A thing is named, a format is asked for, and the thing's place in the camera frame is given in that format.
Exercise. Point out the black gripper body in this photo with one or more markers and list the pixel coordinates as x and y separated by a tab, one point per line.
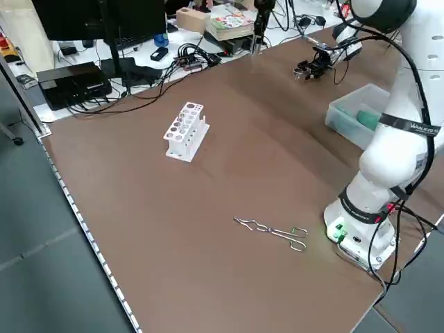
324	62

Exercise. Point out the green wiping cloth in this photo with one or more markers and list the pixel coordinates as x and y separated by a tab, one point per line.
367	119

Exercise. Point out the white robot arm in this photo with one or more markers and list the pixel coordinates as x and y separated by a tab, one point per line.
347	48
388	166

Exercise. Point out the clear plastic storage box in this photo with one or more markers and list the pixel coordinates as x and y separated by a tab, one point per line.
343	128

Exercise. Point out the flat black device box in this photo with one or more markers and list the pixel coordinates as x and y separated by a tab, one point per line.
239	45

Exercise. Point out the white test tube rack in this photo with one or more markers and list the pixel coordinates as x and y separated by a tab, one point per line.
180	155

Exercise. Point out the black desktop box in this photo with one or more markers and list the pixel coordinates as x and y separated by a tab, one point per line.
74	85

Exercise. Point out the stack of books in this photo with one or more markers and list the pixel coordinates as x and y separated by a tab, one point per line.
229	22

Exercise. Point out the light wooden block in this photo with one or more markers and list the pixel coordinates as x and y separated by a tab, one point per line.
190	19

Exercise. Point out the small black adapter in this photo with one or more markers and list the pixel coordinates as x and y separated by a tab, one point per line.
159	54

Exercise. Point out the small blue object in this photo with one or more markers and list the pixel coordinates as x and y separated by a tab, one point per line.
161	39

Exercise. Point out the metal crucible tongs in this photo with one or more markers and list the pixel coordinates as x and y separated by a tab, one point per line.
268	229

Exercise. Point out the black computer monitor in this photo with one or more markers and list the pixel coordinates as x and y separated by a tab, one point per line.
104	17

